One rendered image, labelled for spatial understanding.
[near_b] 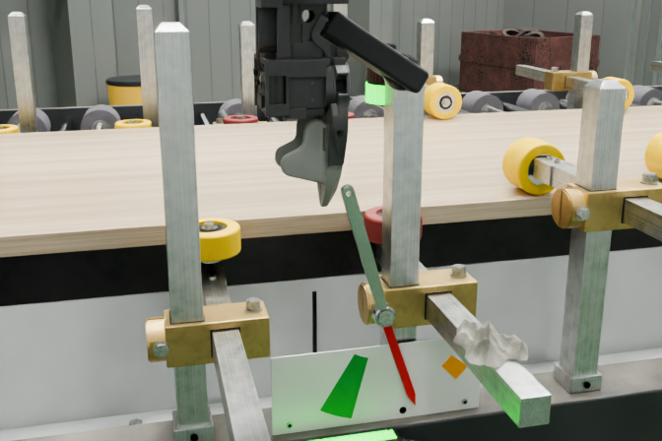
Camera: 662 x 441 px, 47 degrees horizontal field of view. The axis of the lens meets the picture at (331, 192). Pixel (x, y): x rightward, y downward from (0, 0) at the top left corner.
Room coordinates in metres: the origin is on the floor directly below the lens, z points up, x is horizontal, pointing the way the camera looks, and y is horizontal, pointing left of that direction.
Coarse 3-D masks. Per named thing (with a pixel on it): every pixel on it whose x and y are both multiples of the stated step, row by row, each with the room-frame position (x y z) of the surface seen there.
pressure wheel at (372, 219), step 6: (372, 210) 1.02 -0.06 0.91; (378, 210) 1.02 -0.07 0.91; (366, 216) 0.99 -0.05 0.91; (372, 216) 0.99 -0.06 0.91; (378, 216) 0.99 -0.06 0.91; (366, 222) 0.99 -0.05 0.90; (372, 222) 0.98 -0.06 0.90; (378, 222) 0.97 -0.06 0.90; (366, 228) 0.99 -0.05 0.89; (372, 228) 0.98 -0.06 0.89; (378, 228) 0.97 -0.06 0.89; (420, 228) 0.99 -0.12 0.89; (372, 234) 0.98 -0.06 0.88; (378, 234) 0.97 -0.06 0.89; (420, 234) 0.99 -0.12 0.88; (372, 240) 0.98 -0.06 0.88; (378, 240) 0.97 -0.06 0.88
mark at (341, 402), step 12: (360, 360) 0.81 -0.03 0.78; (348, 372) 0.81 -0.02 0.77; (360, 372) 0.81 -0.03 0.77; (336, 384) 0.81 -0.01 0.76; (348, 384) 0.81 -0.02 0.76; (360, 384) 0.81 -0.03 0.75; (336, 396) 0.81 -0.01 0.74; (348, 396) 0.81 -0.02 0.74; (324, 408) 0.80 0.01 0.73; (336, 408) 0.81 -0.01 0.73; (348, 408) 0.81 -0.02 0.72
